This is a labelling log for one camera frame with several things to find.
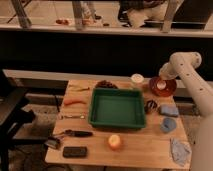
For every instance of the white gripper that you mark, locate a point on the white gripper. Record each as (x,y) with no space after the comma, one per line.
(167,72)

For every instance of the red bowl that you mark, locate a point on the red bowl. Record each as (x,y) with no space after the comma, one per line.
(162,88)

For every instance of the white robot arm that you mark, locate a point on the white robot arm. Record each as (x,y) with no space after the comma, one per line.
(183,65)

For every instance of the white lidded cup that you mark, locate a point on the white lidded cup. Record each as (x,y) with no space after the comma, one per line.
(137,81)

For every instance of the blue sponge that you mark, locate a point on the blue sponge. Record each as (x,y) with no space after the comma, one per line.
(167,110)

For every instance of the dark round whisk object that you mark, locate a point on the dark round whisk object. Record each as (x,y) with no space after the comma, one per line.
(150,106)

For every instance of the blue small cup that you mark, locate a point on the blue small cup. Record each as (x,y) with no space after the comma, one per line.
(168,125)

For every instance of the green plastic tray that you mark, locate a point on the green plastic tray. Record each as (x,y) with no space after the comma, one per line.
(117,108)

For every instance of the person in beige trousers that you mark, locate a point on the person in beige trousers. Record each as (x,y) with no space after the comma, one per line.
(137,12)

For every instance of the blue crumpled cloth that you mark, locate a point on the blue crumpled cloth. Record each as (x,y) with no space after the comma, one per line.
(180,152)

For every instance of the yellow apple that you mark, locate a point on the yellow apple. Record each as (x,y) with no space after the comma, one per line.
(114,142)

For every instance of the orange carrot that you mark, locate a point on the orange carrot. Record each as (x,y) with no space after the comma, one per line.
(73,101)

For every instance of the small metal spoon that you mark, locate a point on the small metal spoon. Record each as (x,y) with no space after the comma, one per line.
(71,117)

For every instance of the black rectangular case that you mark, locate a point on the black rectangular case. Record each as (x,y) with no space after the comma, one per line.
(72,152)

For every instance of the small grey metal box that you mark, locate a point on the small grey metal box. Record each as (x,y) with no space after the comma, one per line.
(53,143)

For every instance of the black side table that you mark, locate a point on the black side table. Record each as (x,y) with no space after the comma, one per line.
(12,117)

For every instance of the black handled tool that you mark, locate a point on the black handled tool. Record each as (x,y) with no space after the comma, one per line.
(73,133)

